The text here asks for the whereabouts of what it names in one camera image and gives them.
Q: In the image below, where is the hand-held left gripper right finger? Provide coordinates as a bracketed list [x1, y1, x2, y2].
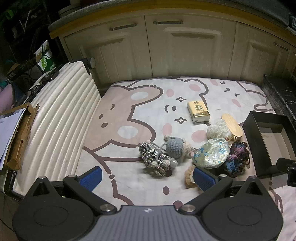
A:
[179, 167, 271, 214]

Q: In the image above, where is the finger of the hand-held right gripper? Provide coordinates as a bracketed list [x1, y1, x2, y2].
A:
[277, 158, 296, 172]

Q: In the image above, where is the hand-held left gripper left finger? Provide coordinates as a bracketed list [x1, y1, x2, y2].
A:
[24, 166, 117, 214]

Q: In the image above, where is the round embroidered pouch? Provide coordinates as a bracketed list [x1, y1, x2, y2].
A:
[193, 138, 230, 168]

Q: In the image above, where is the dark crocheted pouch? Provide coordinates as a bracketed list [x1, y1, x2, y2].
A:
[223, 141, 250, 178]

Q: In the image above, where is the black box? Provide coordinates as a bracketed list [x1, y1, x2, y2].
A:
[242, 111, 296, 178]

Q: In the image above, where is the blue crocheted doll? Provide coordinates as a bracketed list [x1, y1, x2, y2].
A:
[164, 136, 195, 159]

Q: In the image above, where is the grey braided tassel rope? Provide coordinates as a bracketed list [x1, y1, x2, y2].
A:
[139, 141, 178, 178]

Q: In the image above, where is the oval wooden board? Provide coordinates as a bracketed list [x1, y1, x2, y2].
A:
[221, 113, 244, 137]

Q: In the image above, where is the yellow tissue pack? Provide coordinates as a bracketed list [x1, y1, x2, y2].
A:
[187, 100, 210, 126]

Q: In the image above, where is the peach scrunchie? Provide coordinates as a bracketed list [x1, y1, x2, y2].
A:
[184, 165, 201, 189]

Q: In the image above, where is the white yarn ball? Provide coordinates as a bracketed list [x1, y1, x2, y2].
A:
[206, 119, 229, 139]

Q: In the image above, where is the black wrapped bench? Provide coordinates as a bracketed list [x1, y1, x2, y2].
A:
[263, 74, 296, 123]

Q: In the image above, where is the white ribbed suitcase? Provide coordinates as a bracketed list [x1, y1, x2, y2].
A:
[5, 57, 102, 202]

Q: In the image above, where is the brown cardboard box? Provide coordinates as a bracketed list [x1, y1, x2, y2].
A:
[5, 102, 40, 171]

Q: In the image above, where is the bear print mat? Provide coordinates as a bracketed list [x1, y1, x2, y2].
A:
[75, 76, 296, 241]

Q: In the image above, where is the white paper booklet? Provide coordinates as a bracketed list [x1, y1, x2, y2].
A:
[0, 108, 26, 171]

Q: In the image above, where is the cream cabinet door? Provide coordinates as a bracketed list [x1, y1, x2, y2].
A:
[63, 15, 153, 93]
[228, 22, 290, 81]
[144, 14, 237, 80]
[283, 44, 296, 77]

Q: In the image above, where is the pink cloth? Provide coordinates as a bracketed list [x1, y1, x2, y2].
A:
[0, 83, 14, 114]

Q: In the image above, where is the green and white carton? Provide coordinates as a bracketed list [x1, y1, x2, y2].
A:
[35, 40, 57, 72]

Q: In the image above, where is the dark carton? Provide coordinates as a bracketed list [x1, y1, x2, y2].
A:
[6, 58, 37, 81]

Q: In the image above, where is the cream kitchen cabinet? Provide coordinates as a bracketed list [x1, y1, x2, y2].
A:
[48, 0, 296, 40]

